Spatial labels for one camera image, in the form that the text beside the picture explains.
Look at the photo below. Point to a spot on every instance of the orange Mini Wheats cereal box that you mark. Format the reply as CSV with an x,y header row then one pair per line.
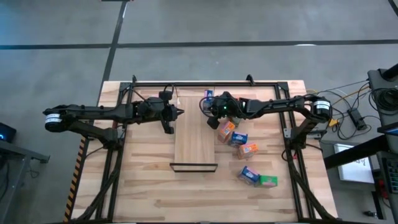
x,y
226,132
247,150

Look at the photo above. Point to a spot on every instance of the black diagonal bar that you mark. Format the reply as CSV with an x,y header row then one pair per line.
x,y
357,152

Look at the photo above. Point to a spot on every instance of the black frame clamp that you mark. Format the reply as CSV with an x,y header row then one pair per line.
x,y
134,79
249,79

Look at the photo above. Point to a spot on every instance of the black control panel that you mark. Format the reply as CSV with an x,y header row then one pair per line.
x,y
390,177

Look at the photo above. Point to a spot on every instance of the small black floor object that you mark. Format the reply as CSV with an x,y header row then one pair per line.
x,y
370,213

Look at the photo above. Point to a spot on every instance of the black device with blue light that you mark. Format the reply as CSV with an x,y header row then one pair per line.
x,y
6,132

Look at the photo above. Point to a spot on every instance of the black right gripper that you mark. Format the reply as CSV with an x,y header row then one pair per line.
x,y
224,109

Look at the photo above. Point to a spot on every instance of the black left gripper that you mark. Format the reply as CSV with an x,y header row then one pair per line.
x,y
154,109

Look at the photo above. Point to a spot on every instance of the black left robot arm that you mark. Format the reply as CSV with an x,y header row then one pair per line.
x,y
93,112

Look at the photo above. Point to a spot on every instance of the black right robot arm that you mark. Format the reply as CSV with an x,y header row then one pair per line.
x,y
280,105

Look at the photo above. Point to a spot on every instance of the black power adapter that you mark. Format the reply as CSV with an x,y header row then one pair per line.
x,y
357,119

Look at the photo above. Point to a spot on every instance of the yellow black hazard tape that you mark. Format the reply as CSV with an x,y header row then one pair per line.
x,y
76,174

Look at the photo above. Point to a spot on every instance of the black metal table frame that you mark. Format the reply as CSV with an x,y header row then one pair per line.
x,y
192,84

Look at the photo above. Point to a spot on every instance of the white screen panel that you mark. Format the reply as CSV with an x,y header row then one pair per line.
x,y
354,168

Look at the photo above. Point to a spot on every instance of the grey metal side table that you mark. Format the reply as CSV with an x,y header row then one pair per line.
x,y
15,155

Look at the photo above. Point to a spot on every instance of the black equipment stand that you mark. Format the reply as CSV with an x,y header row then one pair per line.
x,y
377,81

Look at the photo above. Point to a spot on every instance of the green Apple Jacks cereal box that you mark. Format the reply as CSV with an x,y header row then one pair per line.
x,y
268,181
237,121

